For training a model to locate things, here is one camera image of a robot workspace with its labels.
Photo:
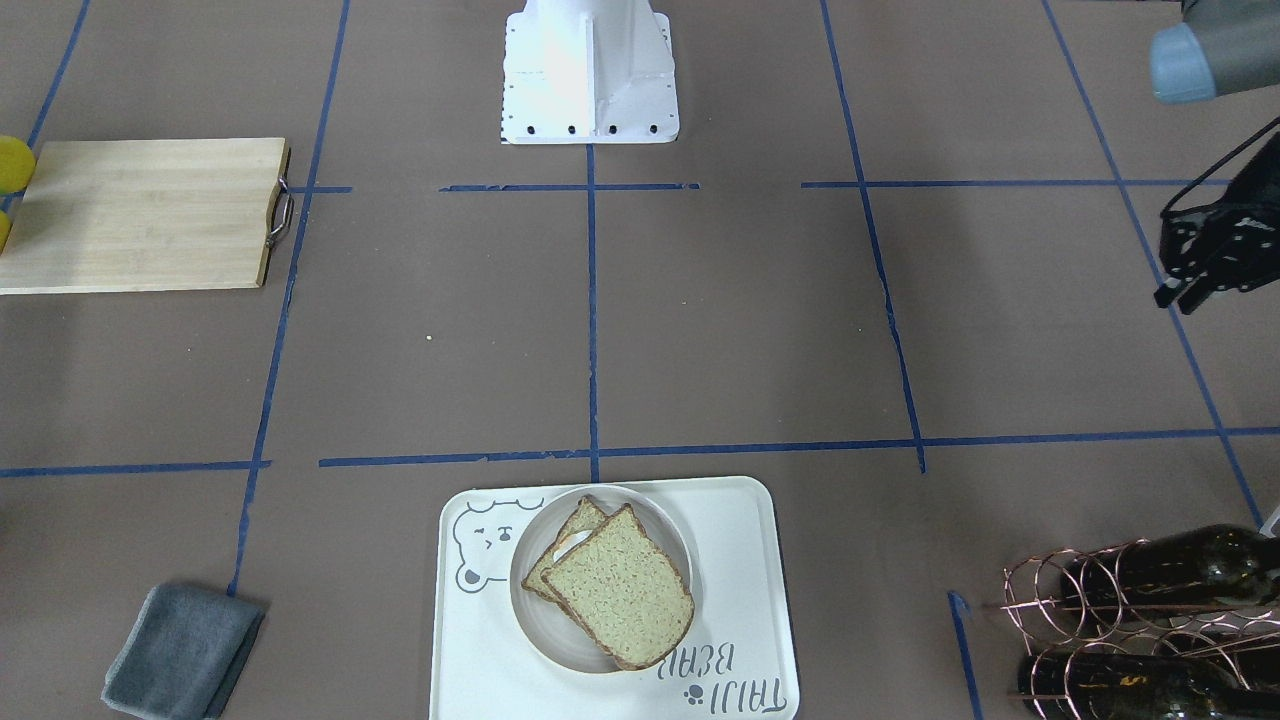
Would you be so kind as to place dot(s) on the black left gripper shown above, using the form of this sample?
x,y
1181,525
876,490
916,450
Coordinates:
x,y
1243,243

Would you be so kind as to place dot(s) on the bread slice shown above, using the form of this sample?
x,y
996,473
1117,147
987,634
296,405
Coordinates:
x,y
585,517
623,591

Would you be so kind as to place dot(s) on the fried egg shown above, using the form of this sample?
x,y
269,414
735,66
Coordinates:
x,y
565,545

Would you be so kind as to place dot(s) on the white round plate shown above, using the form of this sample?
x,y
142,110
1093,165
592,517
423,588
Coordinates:
x,y
547,626

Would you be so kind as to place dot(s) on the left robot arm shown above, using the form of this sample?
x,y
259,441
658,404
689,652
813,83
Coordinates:
x,y
1220,48

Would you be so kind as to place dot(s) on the cream bear tray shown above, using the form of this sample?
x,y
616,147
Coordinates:
x,y
737,661

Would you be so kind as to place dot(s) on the dark wine bottle middle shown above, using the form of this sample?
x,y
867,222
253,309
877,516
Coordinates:
x,y
1220,565

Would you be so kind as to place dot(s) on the dark wine bottle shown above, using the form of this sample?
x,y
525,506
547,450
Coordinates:
x,y
1220,565
1099,685

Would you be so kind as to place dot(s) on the dark wine bottle front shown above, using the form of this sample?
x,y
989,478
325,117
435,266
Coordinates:
x,y
1099,685

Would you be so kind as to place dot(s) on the grey folded cloth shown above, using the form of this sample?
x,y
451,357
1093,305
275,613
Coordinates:
x,y
184,656

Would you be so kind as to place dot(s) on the wooden cutting board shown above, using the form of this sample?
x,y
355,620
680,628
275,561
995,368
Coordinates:
x,y
168,214

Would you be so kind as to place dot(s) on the copper wire bottle rack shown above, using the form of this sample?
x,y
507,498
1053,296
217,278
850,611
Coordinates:
x,y
1240,639

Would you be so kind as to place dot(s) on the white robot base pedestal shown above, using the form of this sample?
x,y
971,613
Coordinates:
x,y
588,72

